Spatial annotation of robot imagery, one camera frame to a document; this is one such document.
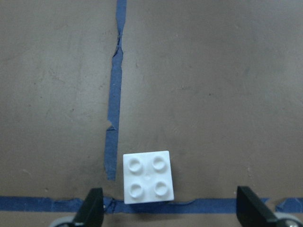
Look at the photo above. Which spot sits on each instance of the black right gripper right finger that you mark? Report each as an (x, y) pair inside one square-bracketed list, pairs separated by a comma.
[(251, 210)]

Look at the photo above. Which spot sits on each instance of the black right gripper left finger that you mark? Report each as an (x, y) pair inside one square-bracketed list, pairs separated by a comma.
[(91, 212)]

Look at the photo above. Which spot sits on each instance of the white block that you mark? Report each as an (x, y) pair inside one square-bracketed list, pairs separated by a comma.
[(147, 177)]

